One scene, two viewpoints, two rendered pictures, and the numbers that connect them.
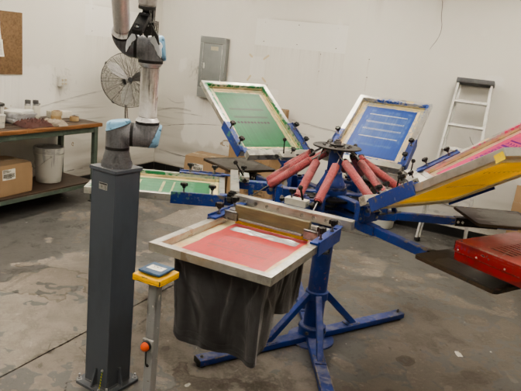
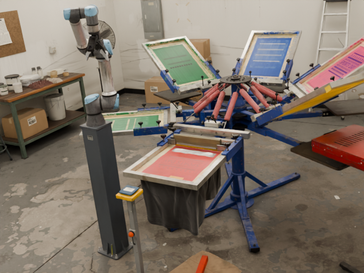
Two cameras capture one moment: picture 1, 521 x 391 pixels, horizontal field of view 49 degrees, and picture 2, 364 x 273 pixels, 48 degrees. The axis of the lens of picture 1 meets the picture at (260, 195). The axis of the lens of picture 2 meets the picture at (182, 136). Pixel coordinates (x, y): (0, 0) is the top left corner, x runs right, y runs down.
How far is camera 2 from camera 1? 0.55 m
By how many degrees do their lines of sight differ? 8
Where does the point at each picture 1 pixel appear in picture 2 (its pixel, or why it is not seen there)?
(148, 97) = (106, 79)
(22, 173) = (39, 118)
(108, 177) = (92, 132)
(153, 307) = (131, 212)
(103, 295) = (103, 201)
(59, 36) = (44, 19)
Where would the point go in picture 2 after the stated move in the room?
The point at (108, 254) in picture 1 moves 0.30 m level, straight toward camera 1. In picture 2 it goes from (101, 177) to (102, 194)
